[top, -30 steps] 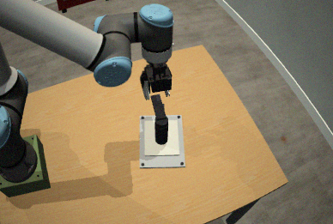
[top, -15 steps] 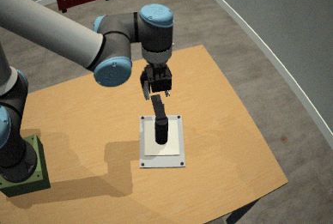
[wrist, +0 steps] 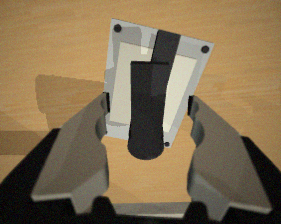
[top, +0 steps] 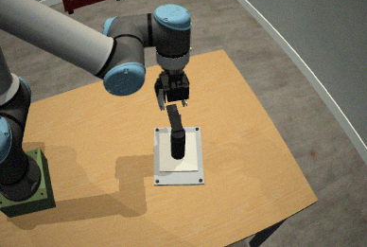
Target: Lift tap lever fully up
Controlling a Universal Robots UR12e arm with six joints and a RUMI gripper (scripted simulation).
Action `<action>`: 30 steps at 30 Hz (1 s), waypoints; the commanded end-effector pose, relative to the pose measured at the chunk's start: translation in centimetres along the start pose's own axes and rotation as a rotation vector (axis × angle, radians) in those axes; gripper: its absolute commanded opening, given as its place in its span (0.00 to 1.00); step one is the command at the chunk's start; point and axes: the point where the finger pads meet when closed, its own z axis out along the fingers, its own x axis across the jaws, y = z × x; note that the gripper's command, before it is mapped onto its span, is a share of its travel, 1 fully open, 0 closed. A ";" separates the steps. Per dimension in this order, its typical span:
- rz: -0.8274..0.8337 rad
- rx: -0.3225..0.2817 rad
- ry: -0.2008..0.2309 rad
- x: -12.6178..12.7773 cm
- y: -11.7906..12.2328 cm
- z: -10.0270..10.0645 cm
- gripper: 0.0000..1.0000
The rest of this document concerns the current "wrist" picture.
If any grey metal mounting plate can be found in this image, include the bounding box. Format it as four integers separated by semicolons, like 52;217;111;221
103;18;214;148

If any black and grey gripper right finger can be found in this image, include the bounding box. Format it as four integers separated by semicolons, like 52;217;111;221
187;95;281;224

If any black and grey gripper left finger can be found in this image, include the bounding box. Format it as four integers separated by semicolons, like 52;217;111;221
0;92;110;224

